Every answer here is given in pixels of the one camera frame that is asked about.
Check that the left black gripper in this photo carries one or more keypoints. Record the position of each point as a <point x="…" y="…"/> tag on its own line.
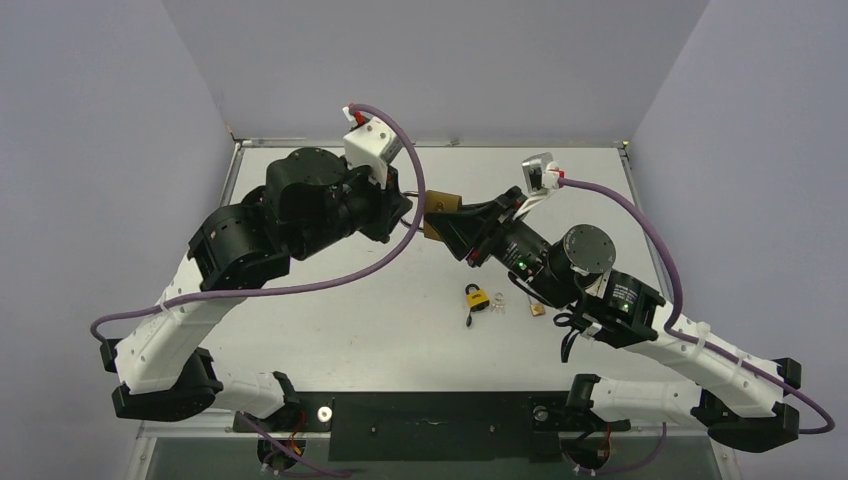
<point x="395" y="204"/>

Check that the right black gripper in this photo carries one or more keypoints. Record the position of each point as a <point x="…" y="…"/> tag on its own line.
<point x="488" y="229"/>

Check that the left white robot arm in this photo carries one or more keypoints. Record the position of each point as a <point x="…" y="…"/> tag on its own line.
<point x="310" y="199"/>

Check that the silver keys on ring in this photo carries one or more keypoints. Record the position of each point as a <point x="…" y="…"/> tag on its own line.
<point x="498" y="303"/>

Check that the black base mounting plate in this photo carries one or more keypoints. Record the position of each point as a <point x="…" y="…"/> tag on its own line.
<point x="442" y="426"/>

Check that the large brass padlock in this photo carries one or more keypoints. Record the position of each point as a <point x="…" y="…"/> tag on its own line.
<point x="434" y="202"/>

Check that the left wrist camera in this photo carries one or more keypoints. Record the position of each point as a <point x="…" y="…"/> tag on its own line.
<point x="370" y="143"/>

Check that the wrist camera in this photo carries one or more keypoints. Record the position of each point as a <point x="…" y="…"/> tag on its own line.
<point x="370" y="143"/>
<point x="542" y="174"/>

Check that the yellow padlock with keys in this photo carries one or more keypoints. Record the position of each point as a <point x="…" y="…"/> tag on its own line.
<point x="477" y="301"/>

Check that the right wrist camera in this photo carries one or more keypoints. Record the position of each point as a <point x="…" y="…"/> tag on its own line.
<point x="542" y="174"/>

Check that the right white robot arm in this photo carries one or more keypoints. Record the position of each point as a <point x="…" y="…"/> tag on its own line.
<point x="737" y="398"/>

